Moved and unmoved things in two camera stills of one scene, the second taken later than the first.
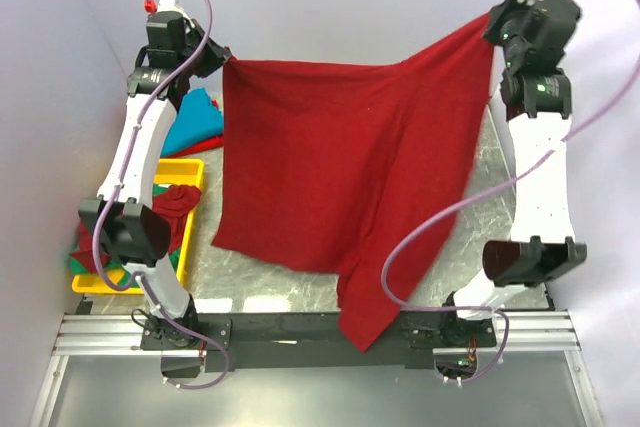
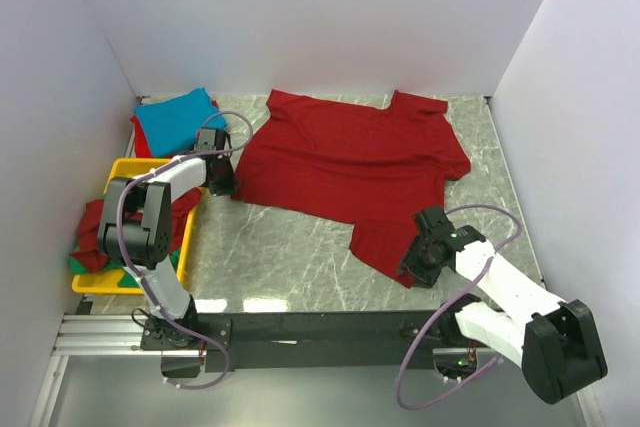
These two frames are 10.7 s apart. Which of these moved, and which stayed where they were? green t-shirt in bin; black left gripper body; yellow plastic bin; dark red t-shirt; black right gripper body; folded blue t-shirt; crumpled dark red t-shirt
Moved: black right gripper body; dark red t-shirt; black left gripper body
Stayed: yellow plastic bin; folded blue t-shirt; crumpled dark red t-shirt; green t-shirt in bin
